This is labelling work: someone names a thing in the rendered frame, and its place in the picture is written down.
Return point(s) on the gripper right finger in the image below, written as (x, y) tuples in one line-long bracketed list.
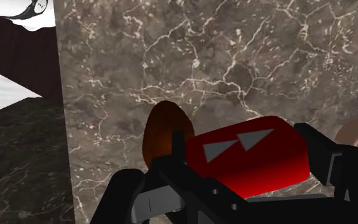
[(352, 167)]

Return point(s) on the brown egg-shaped object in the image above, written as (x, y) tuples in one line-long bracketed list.
[(161, 130)]

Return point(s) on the red block with grey triangles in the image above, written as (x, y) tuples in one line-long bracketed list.
[(259, 167)]

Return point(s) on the brown round cylinder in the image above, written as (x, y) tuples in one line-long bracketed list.
[(357, 131)]

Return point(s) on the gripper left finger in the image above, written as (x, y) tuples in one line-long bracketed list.
[(178, 186)]

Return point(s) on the dark red robot stand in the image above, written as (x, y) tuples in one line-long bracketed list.
[(17, 56)]

